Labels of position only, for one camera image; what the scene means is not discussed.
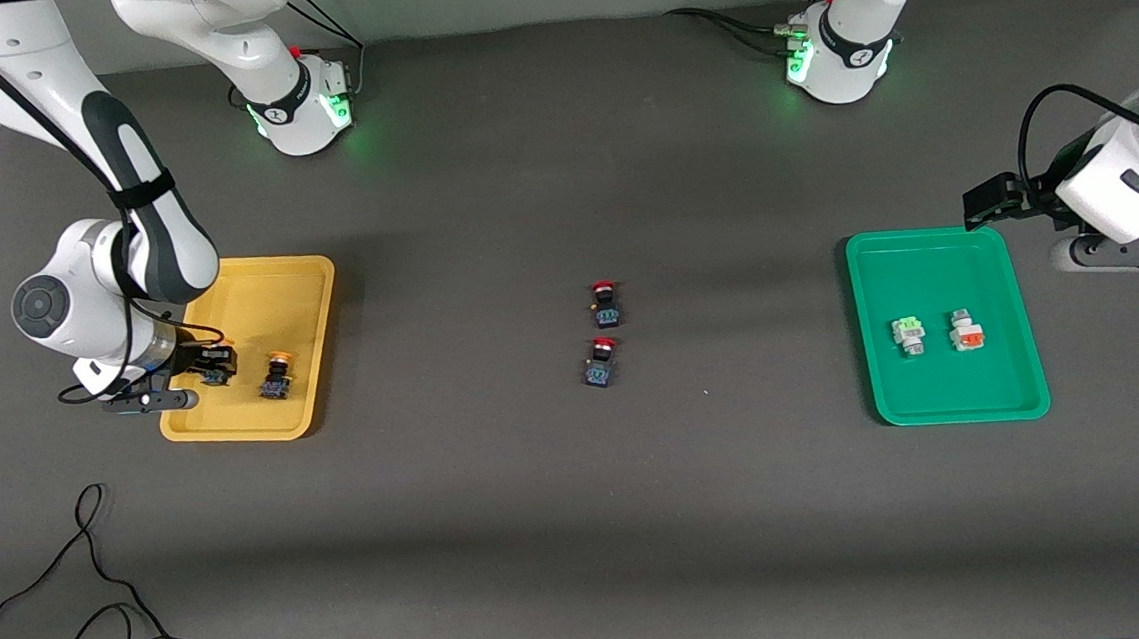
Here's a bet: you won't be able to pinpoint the yellow push button switch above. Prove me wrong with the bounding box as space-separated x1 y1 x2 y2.
257 349 297 401
195 339 239 388

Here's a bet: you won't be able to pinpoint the green button orange base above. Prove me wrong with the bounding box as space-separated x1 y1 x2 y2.
946 307 988 354

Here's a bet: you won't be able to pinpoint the green button light green base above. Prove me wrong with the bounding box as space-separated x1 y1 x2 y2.
890 314 929 359

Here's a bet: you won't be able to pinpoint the yellow plastic tray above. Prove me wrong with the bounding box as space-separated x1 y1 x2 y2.
148 251 348 450

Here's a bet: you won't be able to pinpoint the green plastic tray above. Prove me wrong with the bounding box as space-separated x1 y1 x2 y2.
843 220 1053 432

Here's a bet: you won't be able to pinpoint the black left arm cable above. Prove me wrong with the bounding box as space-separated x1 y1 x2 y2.
1012 77 1139 194

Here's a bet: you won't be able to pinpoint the thin black loose cable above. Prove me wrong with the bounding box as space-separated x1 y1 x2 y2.
0 473 257 639

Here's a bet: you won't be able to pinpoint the black right base cables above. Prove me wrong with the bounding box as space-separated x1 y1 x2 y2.
282 0 370 105

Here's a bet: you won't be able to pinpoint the black base cables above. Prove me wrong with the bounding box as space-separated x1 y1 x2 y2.
282 0 370 105
663 0 812 63

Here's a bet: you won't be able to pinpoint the black left base cables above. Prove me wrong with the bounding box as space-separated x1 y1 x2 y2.
663 0 812 63

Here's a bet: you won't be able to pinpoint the red push button switch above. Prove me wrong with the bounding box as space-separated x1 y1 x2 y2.
582 336 621 390
588 279 625 330

